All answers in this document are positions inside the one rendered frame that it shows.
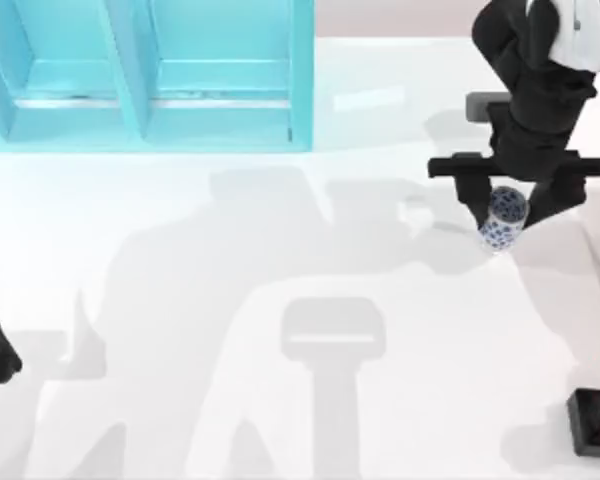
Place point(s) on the red trophy with black base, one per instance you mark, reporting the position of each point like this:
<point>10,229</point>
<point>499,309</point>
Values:
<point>597,425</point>

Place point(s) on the light blue rack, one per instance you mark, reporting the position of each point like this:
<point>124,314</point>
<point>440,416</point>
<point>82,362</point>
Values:
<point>215,75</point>

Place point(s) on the grey rounded box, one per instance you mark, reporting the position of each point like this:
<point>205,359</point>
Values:
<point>477,106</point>

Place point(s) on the blue and white patterned cup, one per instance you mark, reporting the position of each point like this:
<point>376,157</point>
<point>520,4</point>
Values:
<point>502,222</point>

